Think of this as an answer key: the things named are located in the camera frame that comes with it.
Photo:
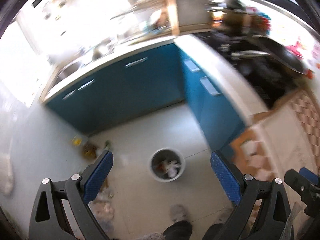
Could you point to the cooking oil bottle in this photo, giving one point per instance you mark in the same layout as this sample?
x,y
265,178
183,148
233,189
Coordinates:
x,y
87,149

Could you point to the green vegetable piece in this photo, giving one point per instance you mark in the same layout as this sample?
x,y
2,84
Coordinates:
x,y
107,145

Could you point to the bag of garlic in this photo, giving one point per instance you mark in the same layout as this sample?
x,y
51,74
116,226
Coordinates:
x,y
103,210

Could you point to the grey shoe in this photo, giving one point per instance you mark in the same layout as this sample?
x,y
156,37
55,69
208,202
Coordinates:
x,y
224,216
178,213

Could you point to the checkered printed table cloth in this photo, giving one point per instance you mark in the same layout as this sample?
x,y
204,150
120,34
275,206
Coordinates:
x,y
285,138

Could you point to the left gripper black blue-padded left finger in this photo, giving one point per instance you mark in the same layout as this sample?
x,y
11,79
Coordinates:
x,y
48,218

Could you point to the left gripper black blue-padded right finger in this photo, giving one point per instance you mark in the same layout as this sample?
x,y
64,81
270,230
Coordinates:
x,y
243,190

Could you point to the left grey shoe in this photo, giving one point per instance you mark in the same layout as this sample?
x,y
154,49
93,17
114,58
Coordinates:
x,y
178,213

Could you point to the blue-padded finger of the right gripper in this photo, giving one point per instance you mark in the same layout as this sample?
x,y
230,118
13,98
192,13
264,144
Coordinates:
x,y
310,176

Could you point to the right grey shoe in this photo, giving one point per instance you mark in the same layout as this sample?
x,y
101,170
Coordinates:
x,y
224,216

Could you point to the black induction cooktop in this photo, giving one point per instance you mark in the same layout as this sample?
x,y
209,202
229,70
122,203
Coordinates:
x,y
267,77

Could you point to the white round trash bin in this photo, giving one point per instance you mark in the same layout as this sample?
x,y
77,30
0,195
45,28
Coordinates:
x,y
166,165

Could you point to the blue kitchen cabinets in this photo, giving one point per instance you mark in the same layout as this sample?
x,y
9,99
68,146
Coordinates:
x,y
143,83

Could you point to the steel pot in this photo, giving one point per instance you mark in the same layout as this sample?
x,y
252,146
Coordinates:
x,y
226,14

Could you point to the black frying pan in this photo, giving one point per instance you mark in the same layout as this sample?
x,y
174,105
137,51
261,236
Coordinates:
x,y
270,48

